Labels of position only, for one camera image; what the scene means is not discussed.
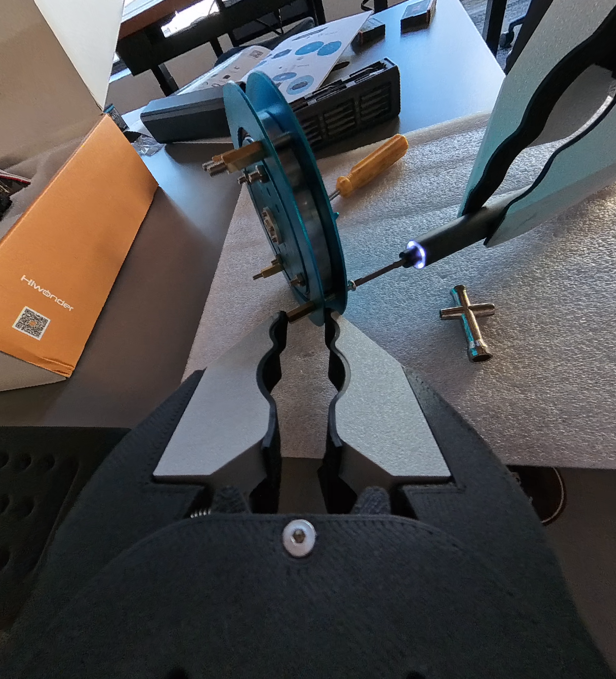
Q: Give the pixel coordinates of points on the orange cardboard box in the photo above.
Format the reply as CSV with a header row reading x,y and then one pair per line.
x,y
64,254

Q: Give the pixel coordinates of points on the printed instruction sheet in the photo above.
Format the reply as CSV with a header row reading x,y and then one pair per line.
x,y
313,42

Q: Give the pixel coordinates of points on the brown table with black frame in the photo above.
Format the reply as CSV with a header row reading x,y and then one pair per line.
x,y
207,21

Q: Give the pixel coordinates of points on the blue round metal turntable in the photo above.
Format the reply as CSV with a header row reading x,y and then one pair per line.
x,y
297,212

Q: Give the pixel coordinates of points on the black rectangular case sleeve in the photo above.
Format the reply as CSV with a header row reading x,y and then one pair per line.
x,y
186,116

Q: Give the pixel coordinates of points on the small black box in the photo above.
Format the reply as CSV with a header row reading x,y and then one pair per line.
x,y
418,16
371,31

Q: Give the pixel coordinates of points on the black screwdriver bit case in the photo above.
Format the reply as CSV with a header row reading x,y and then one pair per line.
x,y
355,106

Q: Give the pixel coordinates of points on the white foam sheet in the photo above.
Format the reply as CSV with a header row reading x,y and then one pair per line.
x,y
552,398

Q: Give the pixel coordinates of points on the metal cross wrench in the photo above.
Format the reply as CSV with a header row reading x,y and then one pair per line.
x,y
467,318

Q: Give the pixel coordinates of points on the clear plastic bag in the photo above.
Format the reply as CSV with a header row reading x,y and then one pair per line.
x,y
146,144

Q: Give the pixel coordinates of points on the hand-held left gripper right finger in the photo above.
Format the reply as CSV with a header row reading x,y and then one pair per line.
x,y
387,424

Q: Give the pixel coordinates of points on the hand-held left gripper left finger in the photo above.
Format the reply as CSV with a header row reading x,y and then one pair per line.
x,y
212,424

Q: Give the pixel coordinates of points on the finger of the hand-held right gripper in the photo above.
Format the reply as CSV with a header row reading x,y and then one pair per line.
x,y
578,185
515,95

